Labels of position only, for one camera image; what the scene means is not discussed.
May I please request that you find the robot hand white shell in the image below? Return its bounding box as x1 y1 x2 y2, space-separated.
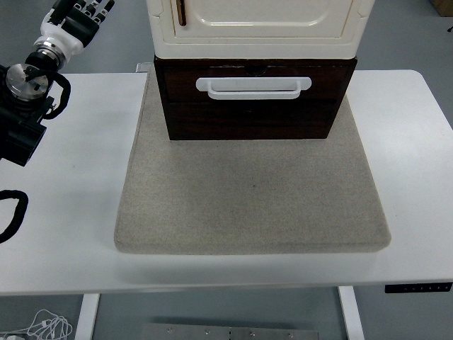
40 0 116 55

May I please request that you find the cream plastic cabinet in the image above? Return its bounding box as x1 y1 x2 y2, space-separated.
146 0 375 60

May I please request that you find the dark brown wooden drawer housing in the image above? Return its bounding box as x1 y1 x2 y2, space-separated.
154 55 357 142

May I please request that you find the beige fabric mat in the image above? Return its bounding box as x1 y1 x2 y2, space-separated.
113 66 392 256

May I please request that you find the white table leg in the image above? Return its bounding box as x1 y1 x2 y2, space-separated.
338 285 366 340
73 293 101 340

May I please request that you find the brown cardboard box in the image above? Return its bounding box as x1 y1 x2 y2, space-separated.
429 0 453 17

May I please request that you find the black table control panel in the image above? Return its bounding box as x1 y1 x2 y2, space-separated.
384 282 453 294

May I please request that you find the brown wooden cabinet door handle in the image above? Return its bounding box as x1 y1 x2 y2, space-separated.
176 0 188 27

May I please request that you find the white cable bundle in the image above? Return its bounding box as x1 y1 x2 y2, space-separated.
0 309 74 340

